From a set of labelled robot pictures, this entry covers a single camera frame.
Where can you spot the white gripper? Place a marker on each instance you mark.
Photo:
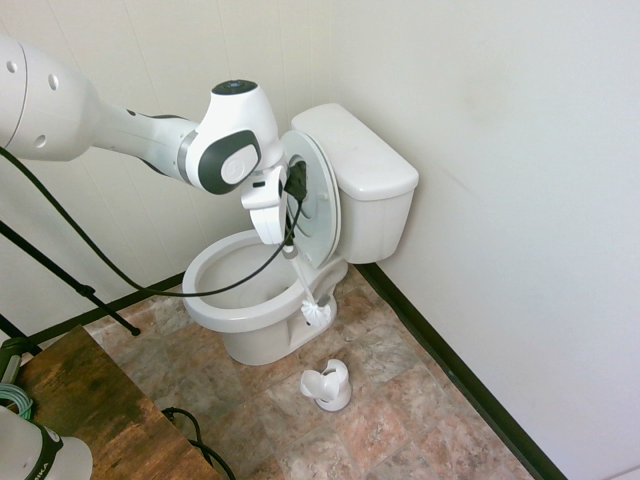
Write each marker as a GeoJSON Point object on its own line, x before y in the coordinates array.
{"type": "Point", "coordinates": [267, 210]}

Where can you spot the white toilet brush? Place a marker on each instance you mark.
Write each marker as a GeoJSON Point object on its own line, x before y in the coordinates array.
{"type": "Point", "coordinates": [316, 312]}

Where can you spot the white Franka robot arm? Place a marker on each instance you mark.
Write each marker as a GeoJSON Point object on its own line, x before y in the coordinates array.
{"type": "Point", "coordinates": [125, 135]}

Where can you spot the white toilet seat lid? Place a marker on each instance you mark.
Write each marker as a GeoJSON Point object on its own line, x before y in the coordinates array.
{"type": "Point", "coordinates": [315, 227]}

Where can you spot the white toilet tank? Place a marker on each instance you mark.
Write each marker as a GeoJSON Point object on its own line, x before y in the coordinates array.
{"type": "Point", "coordinates": [375, 225]}

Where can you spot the white toilet bowl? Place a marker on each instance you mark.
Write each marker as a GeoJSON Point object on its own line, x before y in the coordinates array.
{"type": "Point", "coordinates": [250, 330]}

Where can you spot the white toilet brush holder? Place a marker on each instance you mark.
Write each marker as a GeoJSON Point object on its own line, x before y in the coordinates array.
{"type": "Point", "coordinates": [332, 395]}

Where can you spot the white tank lid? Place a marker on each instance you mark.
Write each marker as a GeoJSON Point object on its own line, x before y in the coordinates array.
{"type": "Point", "coordinates": [350, 145]}

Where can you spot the brown wooden table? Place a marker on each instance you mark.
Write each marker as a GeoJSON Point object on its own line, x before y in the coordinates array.
{"type": "Point", "coordinates": [100, 400]}

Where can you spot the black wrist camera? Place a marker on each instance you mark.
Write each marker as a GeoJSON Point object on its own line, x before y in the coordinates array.
{"type": "Point", "coordinates": [296, 180]}

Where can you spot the black camera tripod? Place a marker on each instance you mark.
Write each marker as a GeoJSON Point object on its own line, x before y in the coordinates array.
{"type": "Point", "coordinates": [87, 291]}

